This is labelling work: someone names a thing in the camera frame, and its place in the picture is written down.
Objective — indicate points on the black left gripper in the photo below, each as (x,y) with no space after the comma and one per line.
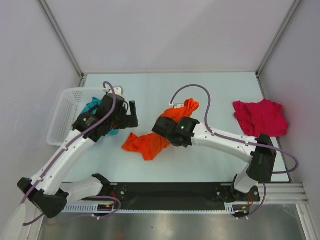
(130,120)

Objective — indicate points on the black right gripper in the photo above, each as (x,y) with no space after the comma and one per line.
(171,119)

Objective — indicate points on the orange t-shirt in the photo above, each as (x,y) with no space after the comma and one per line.
(150,145)

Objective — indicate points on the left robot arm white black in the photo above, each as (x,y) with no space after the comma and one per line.
(46,189)

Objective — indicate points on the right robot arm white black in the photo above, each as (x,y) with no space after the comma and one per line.
(259,153)

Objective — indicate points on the teal t-shirt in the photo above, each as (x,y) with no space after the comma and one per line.
(91,106)

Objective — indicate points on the white plastic basket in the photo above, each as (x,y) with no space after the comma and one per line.
(71,103)

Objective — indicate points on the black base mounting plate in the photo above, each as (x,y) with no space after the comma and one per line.
(170,203)

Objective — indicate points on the magenta folded t-shirt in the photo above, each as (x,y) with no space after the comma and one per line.
(264,117)

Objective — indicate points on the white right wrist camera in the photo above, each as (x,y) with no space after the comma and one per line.
(176,105)

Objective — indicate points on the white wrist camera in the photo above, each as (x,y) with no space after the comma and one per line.
(176,105)
(117,90)

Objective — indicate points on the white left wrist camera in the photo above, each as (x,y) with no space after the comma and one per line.
(117,90)

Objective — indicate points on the white slotted cable duct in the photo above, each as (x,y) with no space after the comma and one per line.
(92,208)

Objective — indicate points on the aluminium frame rail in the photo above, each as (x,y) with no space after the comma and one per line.
(278,193)

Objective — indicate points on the left corner frame post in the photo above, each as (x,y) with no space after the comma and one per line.
(48,14)

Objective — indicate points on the corner frame post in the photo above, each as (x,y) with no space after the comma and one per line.
(48,14)
(281,30)

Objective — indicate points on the right corner frame post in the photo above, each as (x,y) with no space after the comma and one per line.
(281,30)

